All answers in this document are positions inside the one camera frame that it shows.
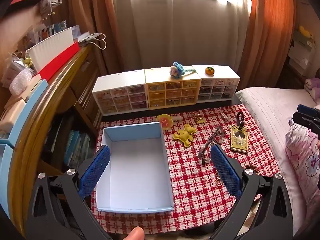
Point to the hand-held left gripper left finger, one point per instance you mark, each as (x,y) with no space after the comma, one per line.
(96,172)

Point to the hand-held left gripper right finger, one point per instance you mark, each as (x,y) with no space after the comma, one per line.
(226,172)

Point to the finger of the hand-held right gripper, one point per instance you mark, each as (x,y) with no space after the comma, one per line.
(306,123)
(306,109)

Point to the gold black luggage tag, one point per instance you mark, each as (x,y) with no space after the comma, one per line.
(239,140)

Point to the clear frame glasses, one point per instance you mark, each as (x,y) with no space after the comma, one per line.
(217,136)

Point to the light blue cardboard box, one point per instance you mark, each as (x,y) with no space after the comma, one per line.
(135,170)

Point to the mushroom hair stick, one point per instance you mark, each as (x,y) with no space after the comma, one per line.
(165,121)

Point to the orange crochet persimmon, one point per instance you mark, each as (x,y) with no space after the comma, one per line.
(210,71)

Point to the blue crochet flower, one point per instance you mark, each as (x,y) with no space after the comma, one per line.
(176,70)

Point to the person's left hand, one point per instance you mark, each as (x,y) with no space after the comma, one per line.
(135,233)

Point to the purple plush toy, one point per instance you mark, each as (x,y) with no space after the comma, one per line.
(312,86)

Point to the stack of teal notebooks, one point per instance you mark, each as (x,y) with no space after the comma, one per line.
(75,150)

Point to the floral pillow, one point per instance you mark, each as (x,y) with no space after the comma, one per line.
(305,160)

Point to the pink striped bedding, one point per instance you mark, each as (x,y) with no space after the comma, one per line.
(270,110)

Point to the red white checked cloth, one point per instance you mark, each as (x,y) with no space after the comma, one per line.
(195,192)

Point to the small clear charm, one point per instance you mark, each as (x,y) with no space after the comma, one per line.
(225,117)

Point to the stack of white boxes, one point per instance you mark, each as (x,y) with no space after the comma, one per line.
(300,52)

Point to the orange curtain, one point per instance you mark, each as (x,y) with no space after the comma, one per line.
(270,42)

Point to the yellow plush toy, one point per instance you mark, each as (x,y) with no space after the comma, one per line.
(305,31)

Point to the white organizer with grey drawers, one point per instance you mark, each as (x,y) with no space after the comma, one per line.
(225,73)

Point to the wooden cabinet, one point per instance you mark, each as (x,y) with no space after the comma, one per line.
(62,87)

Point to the light blue storage box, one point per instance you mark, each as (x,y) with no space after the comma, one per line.
(25,110)

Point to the white drawer organizer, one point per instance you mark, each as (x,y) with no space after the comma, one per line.
(120,80)

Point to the yellow drawer organizer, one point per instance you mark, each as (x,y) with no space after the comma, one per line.
(160,76)

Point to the red box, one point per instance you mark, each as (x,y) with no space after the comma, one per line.
(60,62)

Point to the bubble wrap packet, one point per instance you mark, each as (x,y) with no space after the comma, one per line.
(21,80)

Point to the white ribbed box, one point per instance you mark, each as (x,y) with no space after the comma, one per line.
(52,50)

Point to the sheer white curtain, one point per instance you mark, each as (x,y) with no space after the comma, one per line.
(175,30)

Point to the brown curtain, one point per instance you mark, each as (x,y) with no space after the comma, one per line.
(95,17)

